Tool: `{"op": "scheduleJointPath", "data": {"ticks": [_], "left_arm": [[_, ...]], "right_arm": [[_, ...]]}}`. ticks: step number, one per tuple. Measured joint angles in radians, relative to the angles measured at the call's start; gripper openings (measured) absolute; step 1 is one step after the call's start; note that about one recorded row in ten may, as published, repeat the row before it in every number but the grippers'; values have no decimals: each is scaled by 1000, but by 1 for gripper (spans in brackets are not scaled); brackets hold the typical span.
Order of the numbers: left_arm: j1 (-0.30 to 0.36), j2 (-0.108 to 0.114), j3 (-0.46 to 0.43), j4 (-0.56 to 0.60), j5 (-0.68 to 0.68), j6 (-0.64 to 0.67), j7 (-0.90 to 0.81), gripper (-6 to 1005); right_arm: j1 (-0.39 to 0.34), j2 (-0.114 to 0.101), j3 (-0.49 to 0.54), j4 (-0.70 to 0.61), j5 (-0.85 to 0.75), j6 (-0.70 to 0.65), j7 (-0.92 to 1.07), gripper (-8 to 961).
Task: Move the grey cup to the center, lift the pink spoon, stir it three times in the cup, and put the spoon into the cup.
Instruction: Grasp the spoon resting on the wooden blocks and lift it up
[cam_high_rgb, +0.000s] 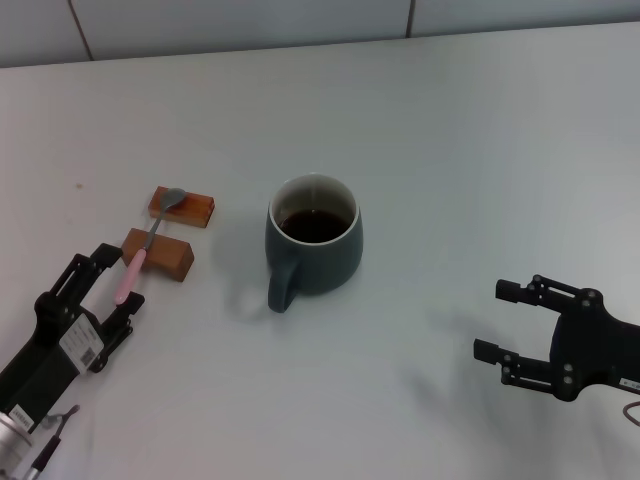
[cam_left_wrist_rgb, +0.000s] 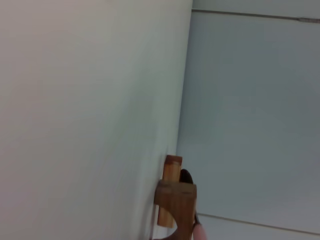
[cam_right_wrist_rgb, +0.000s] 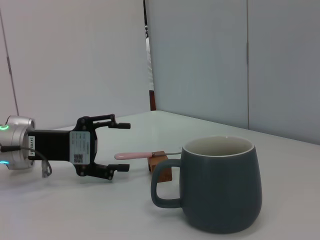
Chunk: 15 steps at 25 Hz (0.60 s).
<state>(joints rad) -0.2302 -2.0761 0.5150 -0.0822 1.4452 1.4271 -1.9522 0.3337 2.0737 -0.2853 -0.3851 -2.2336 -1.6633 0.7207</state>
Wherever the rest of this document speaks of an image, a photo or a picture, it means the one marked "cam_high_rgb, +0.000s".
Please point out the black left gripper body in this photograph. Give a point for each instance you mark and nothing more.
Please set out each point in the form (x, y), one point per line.
(50, 350)

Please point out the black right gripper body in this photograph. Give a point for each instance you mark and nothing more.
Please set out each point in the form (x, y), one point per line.
(595, 345)

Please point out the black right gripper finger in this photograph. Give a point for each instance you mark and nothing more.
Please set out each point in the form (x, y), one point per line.
(520, 370)
(537, 292)

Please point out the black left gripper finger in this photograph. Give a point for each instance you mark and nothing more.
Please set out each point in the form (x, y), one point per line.
(80, 277)
(120, 325)

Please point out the grey cup with coffee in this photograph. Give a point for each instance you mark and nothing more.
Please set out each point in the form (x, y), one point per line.
(320, 265)

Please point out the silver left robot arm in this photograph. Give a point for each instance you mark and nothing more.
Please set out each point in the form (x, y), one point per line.
(12, 437)

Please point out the brown arched wooden block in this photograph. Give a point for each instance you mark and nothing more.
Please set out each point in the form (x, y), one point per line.
(170, 255)

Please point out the flat orange wooden block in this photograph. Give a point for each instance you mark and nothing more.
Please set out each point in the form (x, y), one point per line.
(192, 210)

